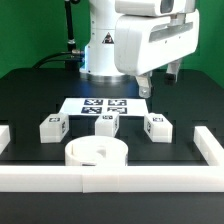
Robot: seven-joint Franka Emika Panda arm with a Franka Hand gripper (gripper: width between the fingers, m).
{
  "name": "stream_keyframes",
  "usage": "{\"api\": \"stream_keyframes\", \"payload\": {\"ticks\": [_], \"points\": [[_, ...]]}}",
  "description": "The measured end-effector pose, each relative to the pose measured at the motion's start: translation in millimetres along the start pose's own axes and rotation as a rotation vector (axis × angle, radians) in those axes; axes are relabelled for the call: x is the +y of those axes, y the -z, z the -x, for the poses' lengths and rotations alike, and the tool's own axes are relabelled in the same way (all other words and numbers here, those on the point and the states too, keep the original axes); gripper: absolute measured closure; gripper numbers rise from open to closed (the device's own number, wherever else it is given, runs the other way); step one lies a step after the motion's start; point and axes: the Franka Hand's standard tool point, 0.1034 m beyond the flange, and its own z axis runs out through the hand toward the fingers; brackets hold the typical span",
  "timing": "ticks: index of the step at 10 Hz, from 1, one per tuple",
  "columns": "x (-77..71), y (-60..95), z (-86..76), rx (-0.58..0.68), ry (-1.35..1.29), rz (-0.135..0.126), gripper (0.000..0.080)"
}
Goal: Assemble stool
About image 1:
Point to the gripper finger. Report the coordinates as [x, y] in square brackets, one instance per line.
[145, 85]
[173, 70]

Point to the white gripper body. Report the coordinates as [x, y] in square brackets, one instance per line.
[142, 44]

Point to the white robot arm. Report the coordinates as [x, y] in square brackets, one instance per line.
[99, 65]

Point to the white marker sheet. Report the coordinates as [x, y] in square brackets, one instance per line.
[97, 106]

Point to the white U-shaped fence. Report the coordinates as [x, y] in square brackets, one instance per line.
[208, 178]

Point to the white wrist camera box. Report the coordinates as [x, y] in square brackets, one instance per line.
[151, 8]

